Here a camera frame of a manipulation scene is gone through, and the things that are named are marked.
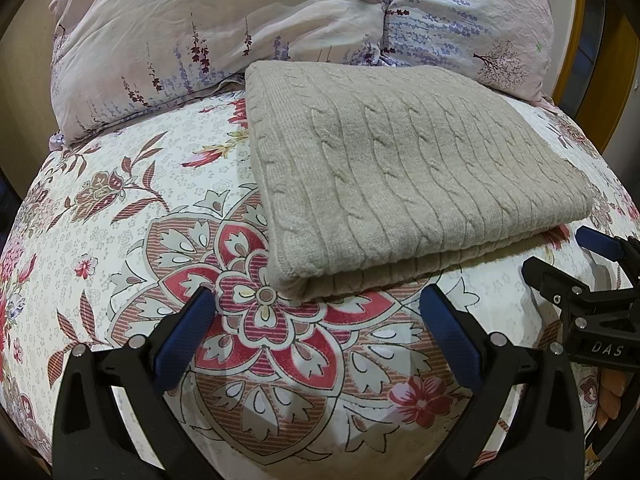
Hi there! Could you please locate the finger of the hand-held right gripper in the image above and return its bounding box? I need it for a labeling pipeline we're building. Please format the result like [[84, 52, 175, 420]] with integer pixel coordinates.
[[521, 256, 603, 318], [574, 225, 640, 283]]

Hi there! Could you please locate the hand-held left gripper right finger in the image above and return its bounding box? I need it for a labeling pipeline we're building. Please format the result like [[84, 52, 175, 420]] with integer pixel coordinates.
[[419, 284, 587, 480]]

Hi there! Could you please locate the red floral bed sheet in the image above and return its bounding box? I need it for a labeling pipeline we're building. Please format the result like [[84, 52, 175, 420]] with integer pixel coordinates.
[[0, 87, 640, 473]]

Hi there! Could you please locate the pink floral pillow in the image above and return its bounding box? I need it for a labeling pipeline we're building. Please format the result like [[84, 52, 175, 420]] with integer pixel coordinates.
[[48, 0, 557, 152]]

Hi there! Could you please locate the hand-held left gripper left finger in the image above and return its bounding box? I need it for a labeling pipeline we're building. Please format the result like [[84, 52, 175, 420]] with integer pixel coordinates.
[[52, 286, 217, 480]]

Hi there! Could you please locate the person's right hand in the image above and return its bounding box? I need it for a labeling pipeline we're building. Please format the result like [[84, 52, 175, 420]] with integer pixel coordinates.
[[597, 367, 630, 427]]

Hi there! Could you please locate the beige cable knit sweater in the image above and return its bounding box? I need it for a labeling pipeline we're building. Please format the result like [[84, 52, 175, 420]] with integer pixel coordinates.
[[244, 60, 596, 303]]

